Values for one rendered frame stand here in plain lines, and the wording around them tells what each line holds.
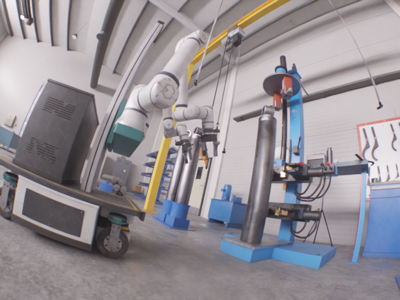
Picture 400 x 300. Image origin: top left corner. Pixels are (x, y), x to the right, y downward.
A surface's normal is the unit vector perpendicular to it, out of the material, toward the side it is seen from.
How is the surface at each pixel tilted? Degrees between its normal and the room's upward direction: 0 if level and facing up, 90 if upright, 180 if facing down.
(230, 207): 90
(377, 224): 90
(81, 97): 90
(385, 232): 90
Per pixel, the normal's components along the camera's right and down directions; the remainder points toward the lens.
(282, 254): -0.78, -0.34
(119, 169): 0.58, -0.11
